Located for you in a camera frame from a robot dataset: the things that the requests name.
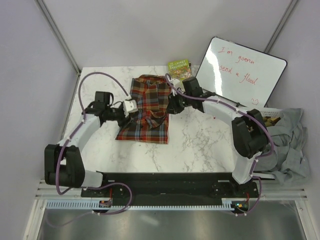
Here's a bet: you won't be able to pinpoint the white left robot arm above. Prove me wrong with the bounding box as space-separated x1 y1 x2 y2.
44 91 138 197

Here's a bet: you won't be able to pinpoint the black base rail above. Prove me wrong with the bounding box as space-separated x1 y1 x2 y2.
81 172 259 205

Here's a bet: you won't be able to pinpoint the grey crumpled shirt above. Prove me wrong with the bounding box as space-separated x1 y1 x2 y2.
254 108 311 187

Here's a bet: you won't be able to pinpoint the black framed whiteboard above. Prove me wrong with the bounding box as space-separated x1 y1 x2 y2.
196 36 288 107

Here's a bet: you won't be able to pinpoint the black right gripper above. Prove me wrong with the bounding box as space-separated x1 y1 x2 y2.
165 90 193 115

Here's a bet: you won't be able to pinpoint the white plastic laundry basket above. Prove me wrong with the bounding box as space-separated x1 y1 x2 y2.
259 107 282 119

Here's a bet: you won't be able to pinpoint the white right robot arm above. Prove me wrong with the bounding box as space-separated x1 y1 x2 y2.
165 74 274 197

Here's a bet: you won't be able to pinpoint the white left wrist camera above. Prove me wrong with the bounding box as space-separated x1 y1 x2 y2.
123 99 138 117

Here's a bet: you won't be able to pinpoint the white slotted cable duct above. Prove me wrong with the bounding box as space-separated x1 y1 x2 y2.
45 198 239 211

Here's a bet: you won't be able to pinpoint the red brown plaid shirt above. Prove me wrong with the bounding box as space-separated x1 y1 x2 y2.
115 74 172 144

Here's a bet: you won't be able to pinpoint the green treehouse paperback book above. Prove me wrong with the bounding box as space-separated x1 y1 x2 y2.
167 59 192 81

